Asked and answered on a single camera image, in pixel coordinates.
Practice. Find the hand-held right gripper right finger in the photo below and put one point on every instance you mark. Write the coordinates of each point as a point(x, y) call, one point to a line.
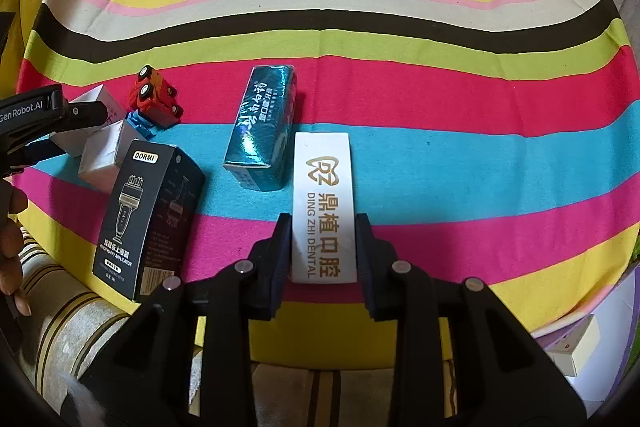
point(367, 257)

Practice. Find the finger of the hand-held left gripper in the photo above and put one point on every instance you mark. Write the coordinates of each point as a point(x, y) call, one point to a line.
point(85, 113)
point(42, 153)

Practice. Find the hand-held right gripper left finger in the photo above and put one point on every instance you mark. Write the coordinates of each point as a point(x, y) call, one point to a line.
point(280, 257)

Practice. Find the white box gold print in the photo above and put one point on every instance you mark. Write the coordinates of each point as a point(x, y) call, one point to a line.
point(325, 187)

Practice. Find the white cardboard box purple edge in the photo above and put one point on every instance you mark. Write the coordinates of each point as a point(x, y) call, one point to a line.
point(607, 307)

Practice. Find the person's left hand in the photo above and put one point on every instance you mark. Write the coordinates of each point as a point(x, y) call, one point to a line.
point(12, 247)

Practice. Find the plain white box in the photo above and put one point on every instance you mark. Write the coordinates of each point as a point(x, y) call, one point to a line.
point(95, 97)
point(102, 154)

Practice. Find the blue toy block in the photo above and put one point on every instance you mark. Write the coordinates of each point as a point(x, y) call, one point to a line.
point(137, 125)

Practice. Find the red toy car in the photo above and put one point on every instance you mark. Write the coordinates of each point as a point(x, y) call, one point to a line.
point(155, 99)

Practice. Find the black applicator box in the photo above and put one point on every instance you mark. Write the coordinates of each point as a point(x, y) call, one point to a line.
point(135, 217)

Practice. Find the teal foil box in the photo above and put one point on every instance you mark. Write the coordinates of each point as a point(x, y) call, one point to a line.
point(260, 127)

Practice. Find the striped plush blanket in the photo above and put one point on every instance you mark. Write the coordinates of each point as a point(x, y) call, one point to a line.
point(65, 322)

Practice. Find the rainbow striped tablecloth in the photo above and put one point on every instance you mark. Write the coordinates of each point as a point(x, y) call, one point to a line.
point(400, 57)

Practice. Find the flat cream box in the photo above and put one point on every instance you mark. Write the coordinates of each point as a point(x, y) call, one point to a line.
point(587, 339)

